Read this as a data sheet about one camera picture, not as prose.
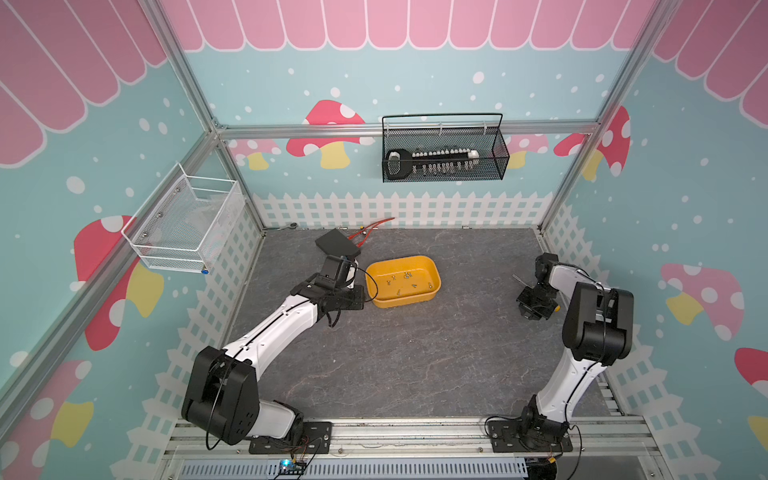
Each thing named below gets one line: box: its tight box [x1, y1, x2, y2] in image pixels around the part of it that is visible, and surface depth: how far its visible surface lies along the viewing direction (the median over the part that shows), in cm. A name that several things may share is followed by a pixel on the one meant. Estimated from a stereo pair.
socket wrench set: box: [386, 149, 480, 180], surface depth 91 cm
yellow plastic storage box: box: [365, 256, 442, 309], surface depth 105 cm
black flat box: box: [315, 228, 361, 258], surface depth 118 cm
